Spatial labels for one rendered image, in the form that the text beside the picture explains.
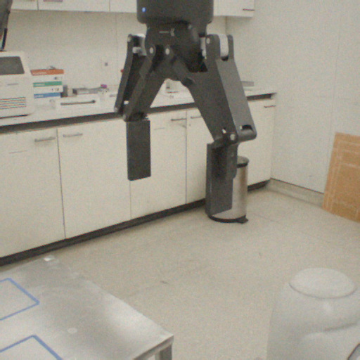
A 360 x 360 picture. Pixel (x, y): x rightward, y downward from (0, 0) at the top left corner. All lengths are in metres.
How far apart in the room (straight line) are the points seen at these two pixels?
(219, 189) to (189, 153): 3.05
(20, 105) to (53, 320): 1.94
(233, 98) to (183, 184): 3.12
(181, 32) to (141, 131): 0.14
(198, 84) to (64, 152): 2.49
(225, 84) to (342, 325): 0.47
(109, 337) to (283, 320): 0.32
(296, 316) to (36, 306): 0.53
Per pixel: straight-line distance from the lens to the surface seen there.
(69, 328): 0.94
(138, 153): 0.54
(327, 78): 3.80
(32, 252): 3.07
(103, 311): 0.97
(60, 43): 3.52
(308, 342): 0.77
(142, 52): 0.51
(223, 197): 0.44
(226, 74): 0.41
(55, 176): 2.91
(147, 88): 0.50
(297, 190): 4.11
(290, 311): 0.78
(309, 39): 3.90
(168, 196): 3.45
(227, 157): 0.42
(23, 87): 2.75
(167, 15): 0.43
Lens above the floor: 1.35
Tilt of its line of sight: 17 degrees down
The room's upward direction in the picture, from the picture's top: straight up
